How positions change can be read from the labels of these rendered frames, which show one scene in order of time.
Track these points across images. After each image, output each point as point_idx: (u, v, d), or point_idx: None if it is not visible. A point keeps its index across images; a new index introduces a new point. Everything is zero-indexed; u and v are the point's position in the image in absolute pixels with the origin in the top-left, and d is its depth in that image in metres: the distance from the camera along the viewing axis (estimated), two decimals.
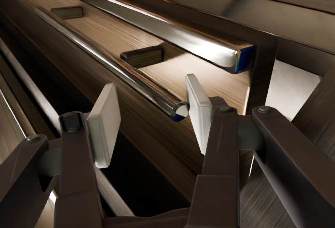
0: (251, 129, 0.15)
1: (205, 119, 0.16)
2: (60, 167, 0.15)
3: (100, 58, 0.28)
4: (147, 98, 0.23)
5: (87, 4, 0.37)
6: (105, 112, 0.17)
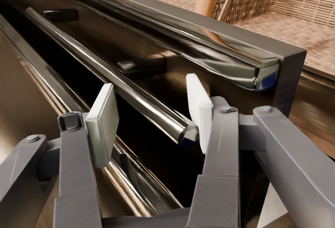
0: (252, 129, 0.15)
1: (206, 119, 0.16)
2: (59, 167, 0.15)
3: (94, 68, 0.24)
4: (148, 118, 0.19)
5: (82, 6, 0.33)
6: (104, 112, 0.17)
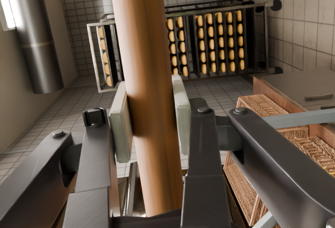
0: (227, 130, 0.15)
1: (184, 120, 0.16)
2: None
3: None
4: None
5: None
6: (125, 108, 0.18)
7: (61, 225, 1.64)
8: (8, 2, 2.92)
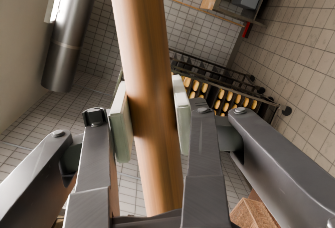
0: (227, 130, 0.15)
1: (184, 120, 0.16)
2: None
3: None
4: None
5: None
6: (125, 108, 0.18)
7: None
8: None
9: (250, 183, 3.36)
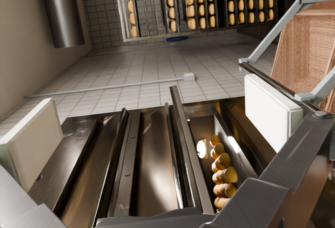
0: None
1: (294, 126, 0.14)
2: None
3: None
4: None
5: None
6: (24, 135, 0.15)
7: (101, 139, 1.55)
8: None
9: None
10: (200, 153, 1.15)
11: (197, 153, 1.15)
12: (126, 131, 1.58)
